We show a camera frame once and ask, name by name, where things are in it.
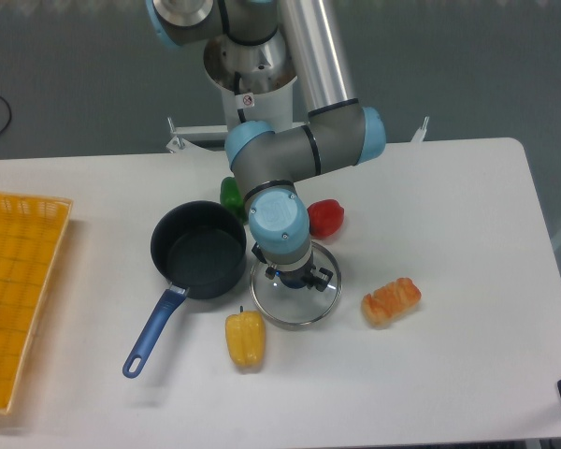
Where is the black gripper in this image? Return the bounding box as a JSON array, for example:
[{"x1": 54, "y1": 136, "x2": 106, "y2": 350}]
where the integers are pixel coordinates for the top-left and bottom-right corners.
[{"x1": 252, "y1": 243, "x2": 333, "y2": 291}]

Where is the glass lid with blue knob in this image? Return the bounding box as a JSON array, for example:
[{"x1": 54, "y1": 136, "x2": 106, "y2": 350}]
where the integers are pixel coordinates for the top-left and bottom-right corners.
[{"x1": 250, "y1": 242, "x2": 342, "y2": 328}]

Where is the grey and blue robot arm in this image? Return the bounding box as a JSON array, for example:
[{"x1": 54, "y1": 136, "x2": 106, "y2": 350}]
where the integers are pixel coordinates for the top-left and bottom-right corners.
[{"x1": 146, "y1": 1, "x2": 386, "y2": 291}]

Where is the red toy bell pepper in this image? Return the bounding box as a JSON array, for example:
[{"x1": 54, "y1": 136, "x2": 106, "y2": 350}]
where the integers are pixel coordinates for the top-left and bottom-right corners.
[{"x1": 307, "y1": 199, "x2": 344, "y2": 239}]

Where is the yellow toy bell pepper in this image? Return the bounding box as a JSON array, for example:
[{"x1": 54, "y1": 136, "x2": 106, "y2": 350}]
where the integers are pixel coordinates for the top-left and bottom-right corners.
[{"x1": 225, "y1": 308, "x2": 266, "y2": 369}]

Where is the green toy bell pepper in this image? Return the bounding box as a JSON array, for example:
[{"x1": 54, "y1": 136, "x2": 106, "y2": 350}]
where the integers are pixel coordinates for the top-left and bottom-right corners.
[{"x1": 219, "y1": 177, "x2": 248, "y2": 225}]

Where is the orange toy salmon sushi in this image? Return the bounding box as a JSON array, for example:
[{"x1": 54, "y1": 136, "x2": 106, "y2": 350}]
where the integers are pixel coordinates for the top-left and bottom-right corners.
[{"x1": 361, "y1": 277, "x2": 422, "y2": 327}]

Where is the yellow plastic basket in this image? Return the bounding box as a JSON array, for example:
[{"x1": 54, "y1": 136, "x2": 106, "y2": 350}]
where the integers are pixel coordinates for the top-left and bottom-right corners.
[{"x1": 0, "y1": 192, "x2": 73, "y2": 414}]

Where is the dark saucepan with blue handle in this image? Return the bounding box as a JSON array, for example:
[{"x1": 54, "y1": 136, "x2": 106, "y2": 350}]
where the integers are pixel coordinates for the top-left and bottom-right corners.
[{"x1": 122, "y1": 200, "x2": 247, "y2": 379}]

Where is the white bracket at table edge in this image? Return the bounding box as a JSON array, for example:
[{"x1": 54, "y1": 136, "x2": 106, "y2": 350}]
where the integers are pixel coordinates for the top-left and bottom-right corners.
[{"x1": 410, "y1": 116, "x2": 430, "y2": 143}]

